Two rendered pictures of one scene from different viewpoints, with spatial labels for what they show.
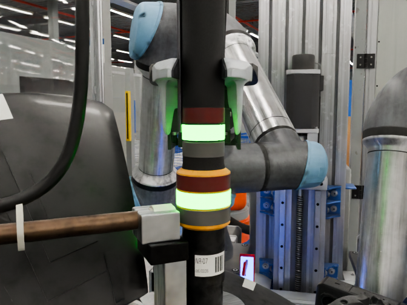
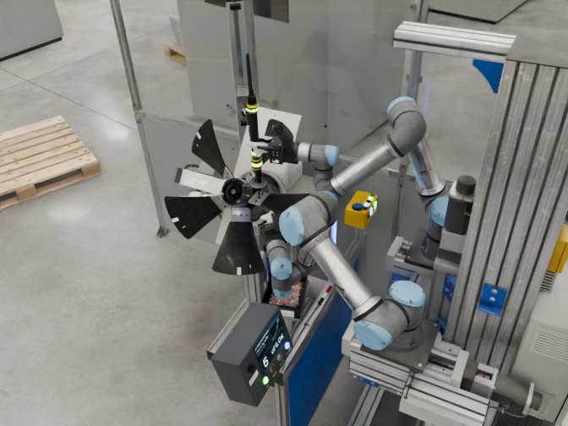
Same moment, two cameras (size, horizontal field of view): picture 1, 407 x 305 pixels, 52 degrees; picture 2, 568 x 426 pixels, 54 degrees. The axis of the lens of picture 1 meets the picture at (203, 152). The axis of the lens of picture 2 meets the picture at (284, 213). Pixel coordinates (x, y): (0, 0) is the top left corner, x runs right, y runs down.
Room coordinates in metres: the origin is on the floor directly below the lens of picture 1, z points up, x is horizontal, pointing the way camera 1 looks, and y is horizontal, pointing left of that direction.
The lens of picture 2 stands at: (0.97, -1.81, 2.60)
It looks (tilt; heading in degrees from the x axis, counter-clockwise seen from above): 38 degrees down; 106
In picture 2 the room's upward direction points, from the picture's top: 3 degrees counter-clockwise
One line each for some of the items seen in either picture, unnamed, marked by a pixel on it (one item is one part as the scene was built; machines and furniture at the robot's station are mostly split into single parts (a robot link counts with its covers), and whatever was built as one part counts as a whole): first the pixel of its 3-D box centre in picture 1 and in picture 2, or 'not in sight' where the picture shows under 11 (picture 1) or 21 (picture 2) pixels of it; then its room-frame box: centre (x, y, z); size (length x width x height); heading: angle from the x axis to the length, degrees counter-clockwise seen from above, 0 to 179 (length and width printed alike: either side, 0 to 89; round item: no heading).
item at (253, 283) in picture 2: not in sight; (254, 291); (0.22, 0.13, 0.46); 0.09 x 0.05 x 0.91; 168
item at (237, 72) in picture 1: (234, 98); (257, 150); (0.35, -0.03, 1.44); 0.09 x 0.03 x 0.06; 7
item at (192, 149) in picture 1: (203, 147); not in sight; (0.33, 0.00, 1.40); 0.03 x 0.03 x 0.01
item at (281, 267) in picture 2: not in sight; (280, 264); (0.52, -0.37, 1.17); 0.11 x 0.08 x 0.09; 115
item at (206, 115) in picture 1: (203, 115); not in sight; (0.33, 0.00, 1.43); 0.03 x 0.03 x 0.01
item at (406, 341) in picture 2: not in sight; (402, 325); (0.99, -0.49, 1.09); 0.15 x 0.15 x 0.10
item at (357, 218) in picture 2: not in sight; (361, 210); (0.74, 0.21, 1.02); 0.16 x 0.10 x 0.11; 78
